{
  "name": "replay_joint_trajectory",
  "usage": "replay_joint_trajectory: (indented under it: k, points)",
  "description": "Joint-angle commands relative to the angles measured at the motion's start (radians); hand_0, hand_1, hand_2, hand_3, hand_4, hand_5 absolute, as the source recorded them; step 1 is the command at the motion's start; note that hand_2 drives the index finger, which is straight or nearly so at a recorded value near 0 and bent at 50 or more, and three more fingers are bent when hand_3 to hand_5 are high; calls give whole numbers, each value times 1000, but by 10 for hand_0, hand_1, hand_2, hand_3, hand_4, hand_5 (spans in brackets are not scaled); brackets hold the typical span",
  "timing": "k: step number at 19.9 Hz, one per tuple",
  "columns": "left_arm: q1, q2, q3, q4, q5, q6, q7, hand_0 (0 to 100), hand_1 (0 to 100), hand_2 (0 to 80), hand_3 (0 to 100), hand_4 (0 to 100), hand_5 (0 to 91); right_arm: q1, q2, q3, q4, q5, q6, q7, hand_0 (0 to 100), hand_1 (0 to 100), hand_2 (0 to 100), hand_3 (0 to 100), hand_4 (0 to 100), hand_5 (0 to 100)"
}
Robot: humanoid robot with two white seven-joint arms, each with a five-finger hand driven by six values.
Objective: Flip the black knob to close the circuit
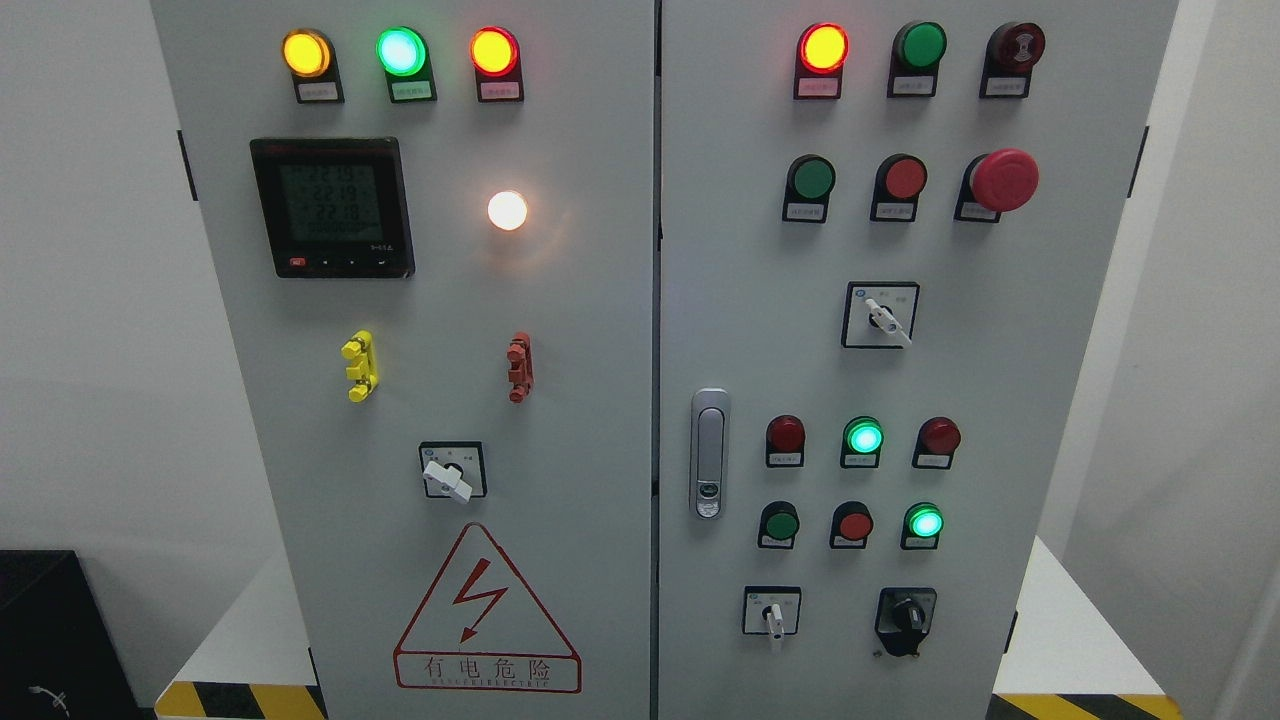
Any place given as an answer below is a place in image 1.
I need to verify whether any black knob selector switch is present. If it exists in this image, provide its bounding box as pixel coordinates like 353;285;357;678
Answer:
876;587;937;657

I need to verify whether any red terminal connector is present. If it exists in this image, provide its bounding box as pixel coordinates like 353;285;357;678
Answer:
506;332;534;404

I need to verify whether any dark red light middle left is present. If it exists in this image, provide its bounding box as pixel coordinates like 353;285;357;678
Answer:
765;415;806;468

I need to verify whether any dark red light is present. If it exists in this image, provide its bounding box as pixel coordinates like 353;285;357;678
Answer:
765;415;806;468
911;416;963;470

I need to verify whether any white glowing indicator light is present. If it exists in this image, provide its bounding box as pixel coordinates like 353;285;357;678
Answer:
486;190;529;232

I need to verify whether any green push button lower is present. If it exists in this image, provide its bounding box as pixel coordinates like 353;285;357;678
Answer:
756;501;800;550

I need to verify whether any green push button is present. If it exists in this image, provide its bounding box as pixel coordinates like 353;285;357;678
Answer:
756;501;800;550
782;154;836;223

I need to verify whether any green lit light middle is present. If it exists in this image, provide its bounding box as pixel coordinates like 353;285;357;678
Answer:
840;416;884;468

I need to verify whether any left grey cabinet door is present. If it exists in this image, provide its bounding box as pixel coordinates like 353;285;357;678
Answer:
151;1;657;719

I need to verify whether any grey cabinet door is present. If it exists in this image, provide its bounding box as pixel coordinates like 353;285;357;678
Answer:
655;1;1178;719
151;1;657;719

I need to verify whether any green push button upper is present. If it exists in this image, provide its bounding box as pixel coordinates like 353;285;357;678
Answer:
782;154;836;223

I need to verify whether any red push button lower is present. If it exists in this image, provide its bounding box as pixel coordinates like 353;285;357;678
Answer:
829;501;874;550

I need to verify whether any red push button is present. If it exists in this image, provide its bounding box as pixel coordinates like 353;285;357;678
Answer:
829;501;874;550
869;152;928;223

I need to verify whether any right grey cabinet door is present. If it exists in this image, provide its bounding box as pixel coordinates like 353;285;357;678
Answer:
655;1;1178;719

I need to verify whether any yellow terminal connector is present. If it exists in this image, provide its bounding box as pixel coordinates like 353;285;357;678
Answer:
340;331;380;404

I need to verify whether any dark red light middle right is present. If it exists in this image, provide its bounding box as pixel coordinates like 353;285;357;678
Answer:
911;416;963;470

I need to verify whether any red electrical hazard warning sticker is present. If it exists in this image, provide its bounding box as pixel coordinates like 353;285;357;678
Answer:
393;521;582;694

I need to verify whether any red push button upper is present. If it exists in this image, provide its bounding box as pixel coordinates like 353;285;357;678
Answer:
869;152;928;223

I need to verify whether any green lit button lower right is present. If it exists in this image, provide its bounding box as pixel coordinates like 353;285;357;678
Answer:
900;502;945;550

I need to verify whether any black digital power meter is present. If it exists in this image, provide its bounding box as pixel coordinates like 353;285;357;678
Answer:
250;137;415;278

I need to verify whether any red-ringed indicator light left door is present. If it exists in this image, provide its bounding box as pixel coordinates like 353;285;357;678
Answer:
468;26;524;102

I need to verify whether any red-ringed lit light right door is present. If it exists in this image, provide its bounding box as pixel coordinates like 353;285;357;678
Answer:
794;22;850;100

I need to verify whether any green lit indicator light top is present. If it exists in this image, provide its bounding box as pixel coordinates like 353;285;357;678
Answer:
375;26;436;102

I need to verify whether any red emergency stop mushroom button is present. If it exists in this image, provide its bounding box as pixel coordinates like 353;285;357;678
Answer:
954;149;1041;223

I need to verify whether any green unlit light top right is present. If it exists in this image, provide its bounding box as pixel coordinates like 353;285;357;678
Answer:
886;20;948;97

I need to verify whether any yellow indicator light top left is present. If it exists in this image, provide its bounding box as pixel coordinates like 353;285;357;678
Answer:
282;28;344;104

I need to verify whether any white base platform hazard striped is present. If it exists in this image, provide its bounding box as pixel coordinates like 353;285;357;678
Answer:
155;542;1181;719

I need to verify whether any black box bottom left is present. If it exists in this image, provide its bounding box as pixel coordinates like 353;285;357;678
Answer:
1;550;143;719

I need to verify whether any silver door lock handle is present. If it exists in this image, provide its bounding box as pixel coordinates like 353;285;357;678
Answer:
689;388;730;519

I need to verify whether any white-handled selector switch left door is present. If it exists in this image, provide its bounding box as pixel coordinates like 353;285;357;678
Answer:
419;441;488;503

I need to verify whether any white-handled selector switch upper right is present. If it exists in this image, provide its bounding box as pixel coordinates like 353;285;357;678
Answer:
841;281;920;348

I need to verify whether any white-handled selector switch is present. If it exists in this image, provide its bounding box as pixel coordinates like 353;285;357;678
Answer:
742;585;803;653
841;281;920;348

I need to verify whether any white-handled selector switch lower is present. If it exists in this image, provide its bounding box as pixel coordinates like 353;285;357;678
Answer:
742;585;803;653

